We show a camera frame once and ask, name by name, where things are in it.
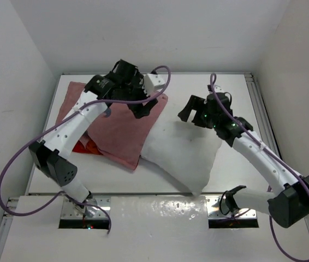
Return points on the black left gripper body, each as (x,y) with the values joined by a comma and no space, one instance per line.
(134,93)

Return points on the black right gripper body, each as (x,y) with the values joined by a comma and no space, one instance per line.
(207,120)

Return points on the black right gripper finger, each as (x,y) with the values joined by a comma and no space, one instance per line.
(184,115)
(195,103)

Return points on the white pillow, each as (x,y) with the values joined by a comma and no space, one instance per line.
(183,150)

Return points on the red cartoon print pillowcase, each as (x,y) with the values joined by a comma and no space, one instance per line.
(120,137)

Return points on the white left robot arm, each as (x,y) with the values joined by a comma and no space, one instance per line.
(51,154)

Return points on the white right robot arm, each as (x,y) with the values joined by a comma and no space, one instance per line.
(288,202)

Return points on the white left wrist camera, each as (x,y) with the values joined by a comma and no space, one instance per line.
(152,82)

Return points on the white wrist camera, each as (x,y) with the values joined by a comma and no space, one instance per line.
(215,88)
(152,82)

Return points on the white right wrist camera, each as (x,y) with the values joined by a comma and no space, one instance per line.
(215,88)

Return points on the aluminium frame rail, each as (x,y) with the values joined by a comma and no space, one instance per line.
(265,128)

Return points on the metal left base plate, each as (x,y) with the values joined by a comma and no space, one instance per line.
(71,211)

